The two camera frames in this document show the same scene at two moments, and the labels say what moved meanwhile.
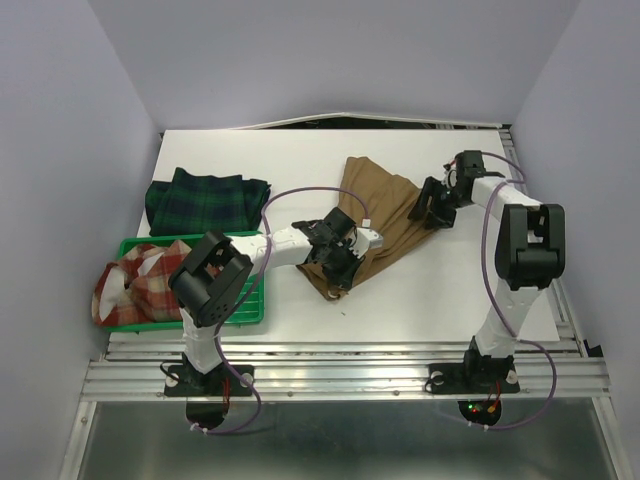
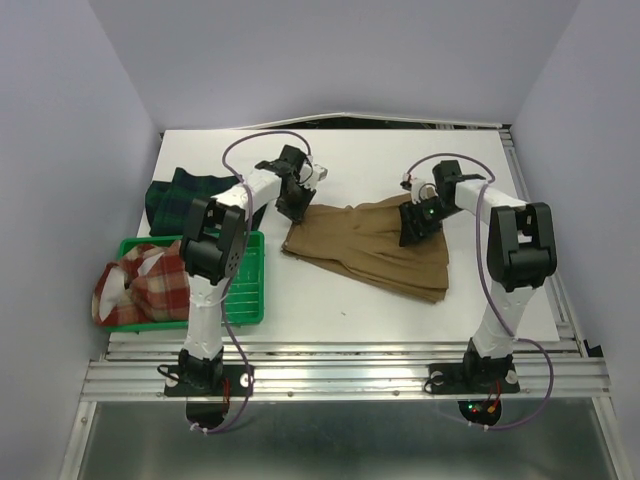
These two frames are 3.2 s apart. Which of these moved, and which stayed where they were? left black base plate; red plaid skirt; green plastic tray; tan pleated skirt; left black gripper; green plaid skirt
Moved: left black gripper; tan pleated skirt
Stayed: red plaid skirt; left black base plate; green plastic tray; green plaid skirt
